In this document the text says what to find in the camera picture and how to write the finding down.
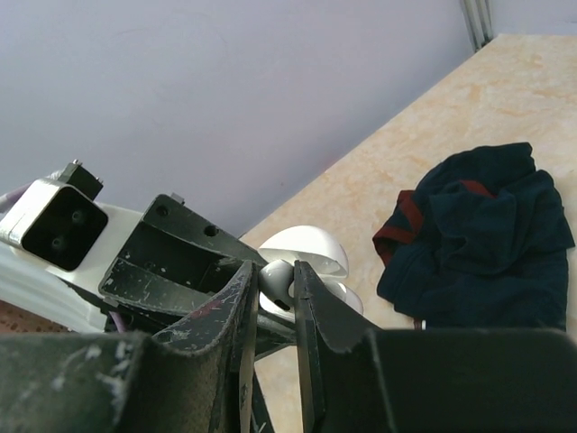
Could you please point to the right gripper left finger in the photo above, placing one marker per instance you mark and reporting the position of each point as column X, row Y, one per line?
column 193, row 376

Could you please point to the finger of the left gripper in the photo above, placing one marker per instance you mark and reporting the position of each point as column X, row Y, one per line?
column 186, row 281

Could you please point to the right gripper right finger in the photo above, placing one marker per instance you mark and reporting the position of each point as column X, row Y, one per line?
column 357, row 377

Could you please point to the white earbud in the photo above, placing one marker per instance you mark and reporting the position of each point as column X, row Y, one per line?
column 274, row 281

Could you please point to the white charging case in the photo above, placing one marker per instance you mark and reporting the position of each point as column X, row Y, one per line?
column 325, row 255

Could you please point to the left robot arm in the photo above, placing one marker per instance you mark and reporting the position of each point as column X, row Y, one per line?
column 68, row 298

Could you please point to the dark navy cloth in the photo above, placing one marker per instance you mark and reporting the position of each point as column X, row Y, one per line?
column 481, row 241

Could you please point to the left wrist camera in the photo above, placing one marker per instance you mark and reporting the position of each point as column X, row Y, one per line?
column 56, row 218

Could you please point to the left aluminium frame post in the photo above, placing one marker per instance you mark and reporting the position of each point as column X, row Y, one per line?
column 477, row 16

